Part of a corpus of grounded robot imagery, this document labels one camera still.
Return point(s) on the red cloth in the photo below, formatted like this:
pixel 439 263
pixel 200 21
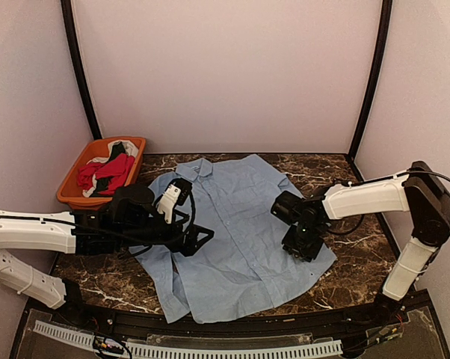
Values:
pixel 96 179

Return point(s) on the light blue shirt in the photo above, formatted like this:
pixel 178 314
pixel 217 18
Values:
pixel 243 269

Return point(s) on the black left frame pole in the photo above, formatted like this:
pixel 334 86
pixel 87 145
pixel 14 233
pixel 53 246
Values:
pixel 78 68

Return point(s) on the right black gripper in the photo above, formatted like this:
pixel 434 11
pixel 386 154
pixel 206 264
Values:
pixel 290 245

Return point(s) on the black right frame pole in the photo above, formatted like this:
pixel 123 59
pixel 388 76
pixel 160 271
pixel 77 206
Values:
pixel 374 74

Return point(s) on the orange plastic basket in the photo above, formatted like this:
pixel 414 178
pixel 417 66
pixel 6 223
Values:
pixel 96 151

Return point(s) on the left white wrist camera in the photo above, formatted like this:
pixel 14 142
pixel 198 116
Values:
pixel 168 202

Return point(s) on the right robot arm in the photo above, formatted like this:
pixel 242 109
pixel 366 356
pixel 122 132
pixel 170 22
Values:
pixel 418 194

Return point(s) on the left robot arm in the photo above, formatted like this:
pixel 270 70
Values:
pixel 44 232

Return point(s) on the black frame pole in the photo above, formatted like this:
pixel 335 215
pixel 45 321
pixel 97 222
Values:
pixel 374 74
pixel 78 68

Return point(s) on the dark green cloth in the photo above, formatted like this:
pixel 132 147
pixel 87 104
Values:
pixel 117 148

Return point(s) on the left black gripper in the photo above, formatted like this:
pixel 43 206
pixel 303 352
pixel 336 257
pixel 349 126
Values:
pixel 176 245

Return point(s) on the white cloth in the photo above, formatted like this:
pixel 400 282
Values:
pixel 131 148

